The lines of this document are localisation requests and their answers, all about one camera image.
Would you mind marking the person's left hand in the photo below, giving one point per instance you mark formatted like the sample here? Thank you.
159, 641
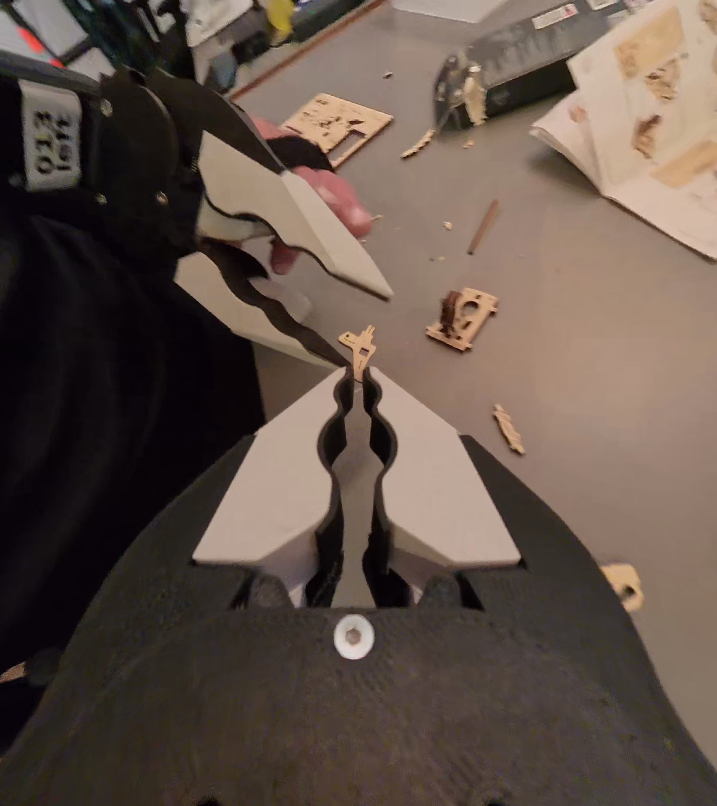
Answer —
339, 195

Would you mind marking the wooden plate with dark lever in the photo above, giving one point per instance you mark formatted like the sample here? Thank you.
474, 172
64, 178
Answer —
469, 318

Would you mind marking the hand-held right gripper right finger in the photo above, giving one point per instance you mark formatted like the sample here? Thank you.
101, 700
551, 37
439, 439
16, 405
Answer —
446, 504

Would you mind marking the pale rounded wooden part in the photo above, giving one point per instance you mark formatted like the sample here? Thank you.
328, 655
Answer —
622, 585

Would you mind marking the ribbed wooden offcut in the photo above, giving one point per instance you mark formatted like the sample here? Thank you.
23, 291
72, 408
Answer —
508, 429

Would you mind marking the laser-cut plywood sheet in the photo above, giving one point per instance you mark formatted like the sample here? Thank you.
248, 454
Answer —
333, 126

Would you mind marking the thin brown wooden stick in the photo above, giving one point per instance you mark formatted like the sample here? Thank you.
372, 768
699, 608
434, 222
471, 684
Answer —
483, 226

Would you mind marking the white box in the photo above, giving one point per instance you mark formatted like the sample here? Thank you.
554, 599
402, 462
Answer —
446, 9

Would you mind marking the open instruction booklet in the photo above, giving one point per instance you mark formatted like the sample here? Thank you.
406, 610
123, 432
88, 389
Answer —
667, 126

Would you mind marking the jagged wooden offcut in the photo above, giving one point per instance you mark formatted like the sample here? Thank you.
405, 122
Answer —
418, 145

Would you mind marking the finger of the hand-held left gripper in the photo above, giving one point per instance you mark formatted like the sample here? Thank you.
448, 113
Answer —
258, 195
201, 289

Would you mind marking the yellow object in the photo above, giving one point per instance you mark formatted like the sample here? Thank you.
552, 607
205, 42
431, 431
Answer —
281, 19

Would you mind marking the small wooden model part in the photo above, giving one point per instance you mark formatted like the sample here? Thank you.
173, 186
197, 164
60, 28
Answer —
358, 349

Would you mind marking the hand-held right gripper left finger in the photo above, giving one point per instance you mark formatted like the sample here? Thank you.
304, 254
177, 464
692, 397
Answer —
264, 504

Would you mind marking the black cardboard box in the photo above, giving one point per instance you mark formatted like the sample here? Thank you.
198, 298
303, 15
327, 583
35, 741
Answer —
522, 69

